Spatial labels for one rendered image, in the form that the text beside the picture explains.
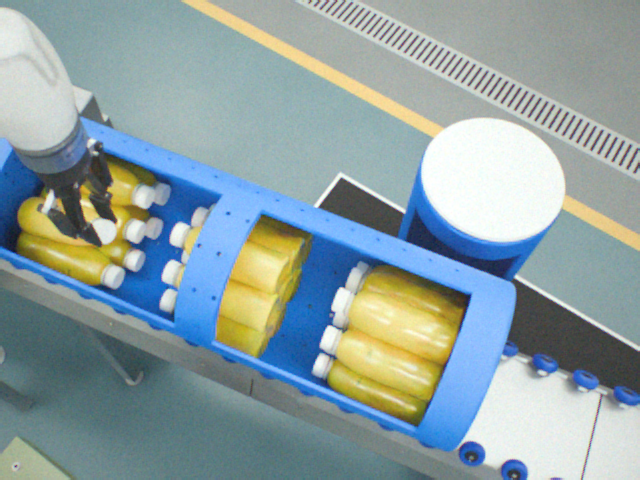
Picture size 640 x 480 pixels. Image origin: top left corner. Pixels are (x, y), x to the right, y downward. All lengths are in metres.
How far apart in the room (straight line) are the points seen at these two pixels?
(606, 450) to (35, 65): 1.09
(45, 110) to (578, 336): 1.81
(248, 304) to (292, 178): 1.47
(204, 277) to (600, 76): 2.33
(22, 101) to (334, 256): 0.64
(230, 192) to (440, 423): 0.47
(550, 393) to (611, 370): 0.96
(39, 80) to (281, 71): 2.08
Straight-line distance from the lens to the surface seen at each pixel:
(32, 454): 1.14
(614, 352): 2.29
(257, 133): 2.61
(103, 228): 1.11
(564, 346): 2.23
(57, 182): 0.93
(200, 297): 1.02
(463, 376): 0.97
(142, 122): 2.71
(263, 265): 1.04
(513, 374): 1.30
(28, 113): 0.79
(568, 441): 1.31
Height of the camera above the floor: 2.12
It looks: 64 degrees down
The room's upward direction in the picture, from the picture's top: 3 degrees clockwise
